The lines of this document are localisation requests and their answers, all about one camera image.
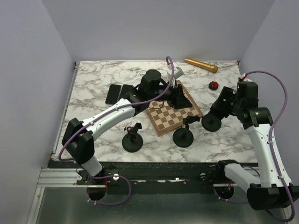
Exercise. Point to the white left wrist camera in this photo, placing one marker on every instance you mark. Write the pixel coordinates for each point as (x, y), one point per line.
(177, 73)

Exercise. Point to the gold microphone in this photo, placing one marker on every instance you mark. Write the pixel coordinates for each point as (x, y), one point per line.
(209, 67)

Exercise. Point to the black phone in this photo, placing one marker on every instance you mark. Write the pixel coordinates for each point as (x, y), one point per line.
(125, 90)
(113, 94)

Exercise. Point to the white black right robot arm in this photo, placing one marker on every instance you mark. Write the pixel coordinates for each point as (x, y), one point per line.
(274, 189)

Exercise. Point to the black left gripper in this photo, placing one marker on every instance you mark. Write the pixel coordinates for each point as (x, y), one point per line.
(177, 99)

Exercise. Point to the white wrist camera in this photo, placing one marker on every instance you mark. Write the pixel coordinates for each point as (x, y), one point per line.
(243, 77)
(177, 73)

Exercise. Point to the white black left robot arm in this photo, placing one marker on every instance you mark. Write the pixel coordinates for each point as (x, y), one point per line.
(79, 136)

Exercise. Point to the aluminium rail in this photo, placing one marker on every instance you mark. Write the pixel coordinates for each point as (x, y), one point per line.
(145, 180)

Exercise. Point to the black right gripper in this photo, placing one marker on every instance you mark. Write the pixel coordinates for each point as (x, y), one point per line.
(226, 93)

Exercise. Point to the red black knob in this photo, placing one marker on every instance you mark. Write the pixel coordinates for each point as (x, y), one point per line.
(213, 85)

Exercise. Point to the black mounting base plate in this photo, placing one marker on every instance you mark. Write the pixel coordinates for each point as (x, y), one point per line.
(111, 165)

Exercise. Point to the wooden chessboard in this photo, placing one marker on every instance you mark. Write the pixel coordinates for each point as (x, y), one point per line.
(165, 119)

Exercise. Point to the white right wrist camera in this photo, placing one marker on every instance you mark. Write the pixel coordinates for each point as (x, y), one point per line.
(243, 77)

